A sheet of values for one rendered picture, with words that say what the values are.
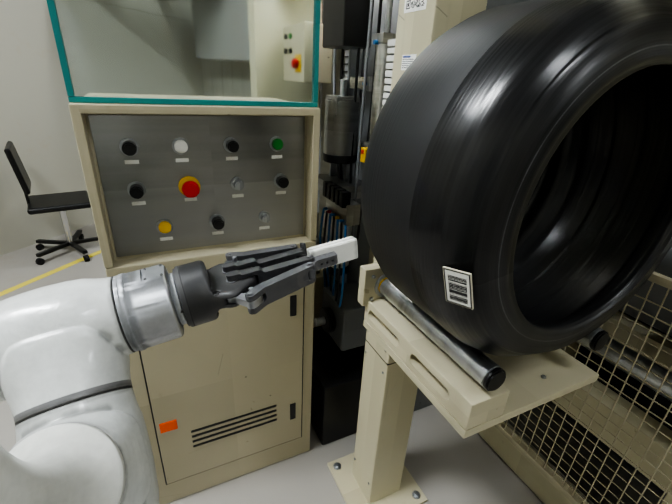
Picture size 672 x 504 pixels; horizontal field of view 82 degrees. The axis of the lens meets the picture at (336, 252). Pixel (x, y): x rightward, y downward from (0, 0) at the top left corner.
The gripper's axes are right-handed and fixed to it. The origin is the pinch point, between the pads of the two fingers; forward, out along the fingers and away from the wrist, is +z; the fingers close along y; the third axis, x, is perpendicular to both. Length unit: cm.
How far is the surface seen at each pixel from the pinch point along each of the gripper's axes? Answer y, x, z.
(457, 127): -5.3, -15.1, 15.7
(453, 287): -9.6, 4.8, 13.0
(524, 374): -5, 38, 38
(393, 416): 26, 76, 26
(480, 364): -8.2, 23.9, 21.4
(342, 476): 39, 114, 12
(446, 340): -0.4, 24.3, 20.8
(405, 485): 27, 117, 31
